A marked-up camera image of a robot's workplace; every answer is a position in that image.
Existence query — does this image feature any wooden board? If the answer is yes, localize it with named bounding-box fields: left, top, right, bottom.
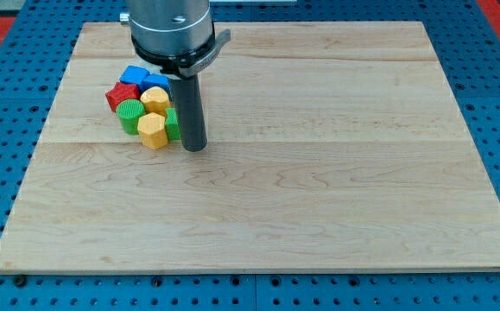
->
left=0, top=22, right=500, bottom=275

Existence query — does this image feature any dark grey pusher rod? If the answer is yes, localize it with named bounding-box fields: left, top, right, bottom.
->
left=168, top=75, right=207, bottom=152

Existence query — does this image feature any yellow hexagon block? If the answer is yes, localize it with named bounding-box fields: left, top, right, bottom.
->
left=137, top=112, right=168, bottom=149

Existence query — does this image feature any yellow heart block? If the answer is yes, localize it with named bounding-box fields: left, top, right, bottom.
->
left=140, top=86, right=171, bottom=117

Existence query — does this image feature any blue block right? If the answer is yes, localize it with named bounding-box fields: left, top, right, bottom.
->
left=142, top=73, right=171, bottom=95

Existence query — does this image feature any green cylinder block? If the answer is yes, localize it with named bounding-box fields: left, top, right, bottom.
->
left=116, top=99, right=145, bottom=135

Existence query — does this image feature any blue cube block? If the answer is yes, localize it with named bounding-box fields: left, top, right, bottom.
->
left=119, top=65, right=149, bottom=91

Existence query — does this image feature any red star block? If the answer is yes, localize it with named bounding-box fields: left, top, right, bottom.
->
left=105, top=82, right=140, bottom=112

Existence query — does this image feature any black clamp ring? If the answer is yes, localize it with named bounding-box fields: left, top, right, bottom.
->
left=130, top=29, right=232, bottom=79

